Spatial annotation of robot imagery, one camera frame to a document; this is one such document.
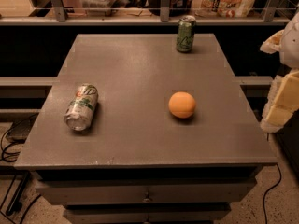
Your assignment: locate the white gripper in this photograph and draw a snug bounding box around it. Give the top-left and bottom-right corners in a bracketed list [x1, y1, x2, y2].
[260, 70, 299, 133]

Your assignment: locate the green soda can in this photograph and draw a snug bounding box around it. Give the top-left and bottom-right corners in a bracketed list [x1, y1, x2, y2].
[176, 15, 196, 52]

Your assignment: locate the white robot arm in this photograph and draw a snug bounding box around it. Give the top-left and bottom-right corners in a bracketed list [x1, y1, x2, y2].
[260, 14, 299, 133]

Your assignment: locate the white 7up can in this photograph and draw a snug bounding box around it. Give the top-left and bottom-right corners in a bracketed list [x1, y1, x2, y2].
[64, 84, 98, 132]

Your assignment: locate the orange fruit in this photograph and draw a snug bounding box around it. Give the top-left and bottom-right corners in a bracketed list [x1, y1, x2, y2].
[168, 91, 196, 119]

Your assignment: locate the colourful snack bag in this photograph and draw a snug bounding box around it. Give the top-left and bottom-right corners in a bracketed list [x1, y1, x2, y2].
[196, 0, 255, 18]

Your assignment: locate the grey drawer cabinet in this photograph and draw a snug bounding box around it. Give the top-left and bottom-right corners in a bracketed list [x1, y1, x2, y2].
[16, 34, 277, 224]

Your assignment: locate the grey metal railing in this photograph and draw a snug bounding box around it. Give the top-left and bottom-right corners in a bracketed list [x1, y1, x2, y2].
[0, 0, 298, 26]

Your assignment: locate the black power adapter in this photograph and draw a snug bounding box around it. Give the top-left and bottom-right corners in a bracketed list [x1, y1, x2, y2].
[6, 119, 33, 143]

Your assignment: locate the black floor cable right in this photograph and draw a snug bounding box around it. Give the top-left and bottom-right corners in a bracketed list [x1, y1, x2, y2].
[262, 163, 282, 224]

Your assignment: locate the black floor cables left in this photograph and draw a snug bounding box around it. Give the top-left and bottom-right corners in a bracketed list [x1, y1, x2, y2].
[0, 115, 41, 224]

